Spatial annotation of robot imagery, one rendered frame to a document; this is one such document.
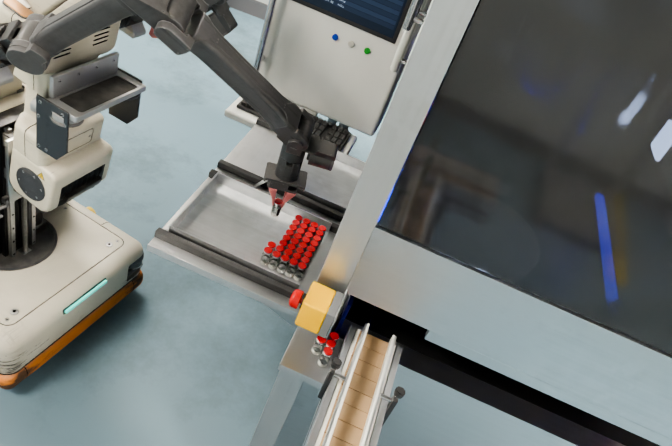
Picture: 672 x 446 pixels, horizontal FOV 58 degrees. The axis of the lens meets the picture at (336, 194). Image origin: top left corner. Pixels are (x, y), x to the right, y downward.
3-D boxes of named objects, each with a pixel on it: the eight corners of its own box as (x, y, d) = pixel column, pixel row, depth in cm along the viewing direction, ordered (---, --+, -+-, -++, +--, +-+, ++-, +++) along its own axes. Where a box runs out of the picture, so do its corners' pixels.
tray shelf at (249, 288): (394, 181, 196) (396, 176, 195) (332, 334, 140) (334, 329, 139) (259, 122, 199) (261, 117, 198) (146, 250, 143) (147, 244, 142)
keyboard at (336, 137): (350, 135, 221) (352, 130, 219) (339, 153, 209) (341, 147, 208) (251, 92, 223) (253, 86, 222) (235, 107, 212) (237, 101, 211)
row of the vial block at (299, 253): (315, 236, 161) (319, 223, 158) (291, 278, 147) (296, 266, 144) (307, 232, 161) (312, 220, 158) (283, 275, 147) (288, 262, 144)
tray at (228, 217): (328, 232, 164) (332, 222, 162) (295, 294, 143) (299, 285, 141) (215, 181, 166) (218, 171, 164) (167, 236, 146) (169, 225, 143)
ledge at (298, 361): (353, 351, 138) (356, 346, 137) (337, 397, 128) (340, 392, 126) (297, 326, 139) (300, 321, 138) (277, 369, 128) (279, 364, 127)
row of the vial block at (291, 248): (307, 232, 161) (312, 220, 158) (283, 275, 147) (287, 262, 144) (299, 229, 161) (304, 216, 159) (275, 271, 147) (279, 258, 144)
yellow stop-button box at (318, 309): (334, 315, 132) (344, 293, 127) (325, 339, 126) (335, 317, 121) (303, 301, 132) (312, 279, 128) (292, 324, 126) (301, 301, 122)
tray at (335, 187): (393, 184, 191) (396, 175, 189) (373, 231, 170) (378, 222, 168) (295, 141, 193) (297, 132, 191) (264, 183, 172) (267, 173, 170)
